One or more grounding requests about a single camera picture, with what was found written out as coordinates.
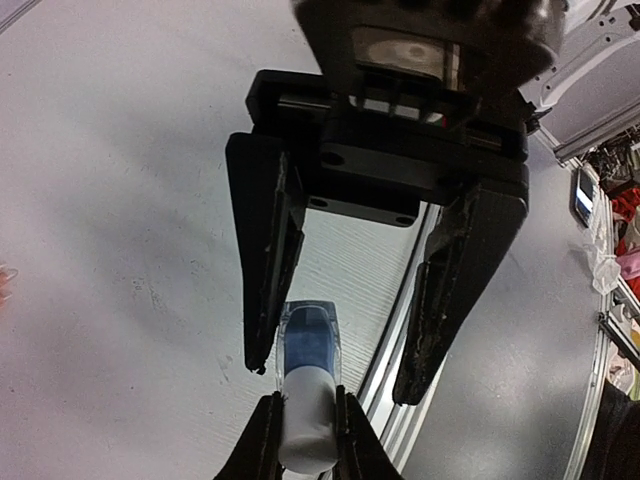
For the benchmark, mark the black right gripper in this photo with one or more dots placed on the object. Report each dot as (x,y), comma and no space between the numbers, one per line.
(352,156)

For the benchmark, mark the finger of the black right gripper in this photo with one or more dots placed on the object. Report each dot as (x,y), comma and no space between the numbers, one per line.
(268,207)
(461,256)

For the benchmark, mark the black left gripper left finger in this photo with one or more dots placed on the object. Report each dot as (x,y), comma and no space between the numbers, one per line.
(255,455)

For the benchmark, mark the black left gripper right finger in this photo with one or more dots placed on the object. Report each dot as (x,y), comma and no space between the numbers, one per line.
(360,453)

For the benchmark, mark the white nail polish cap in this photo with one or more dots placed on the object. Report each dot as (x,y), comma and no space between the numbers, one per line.
(308,442)

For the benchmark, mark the blue nail polish bottle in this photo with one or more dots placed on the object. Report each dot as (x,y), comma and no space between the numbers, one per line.
(308,335)

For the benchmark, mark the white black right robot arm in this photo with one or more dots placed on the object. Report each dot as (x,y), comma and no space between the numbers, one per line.
(414,102)

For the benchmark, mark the phone on side shelf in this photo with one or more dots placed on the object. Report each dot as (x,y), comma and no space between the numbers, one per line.
(583,197)

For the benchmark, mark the pile of coloured clothes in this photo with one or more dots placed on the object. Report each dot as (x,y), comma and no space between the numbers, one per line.
(624,199)

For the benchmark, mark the mannequin hand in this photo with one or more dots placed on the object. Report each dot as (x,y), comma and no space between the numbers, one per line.
(7,276)

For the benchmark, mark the aluminium table front rail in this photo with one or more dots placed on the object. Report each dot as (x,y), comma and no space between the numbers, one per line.
(398,426)

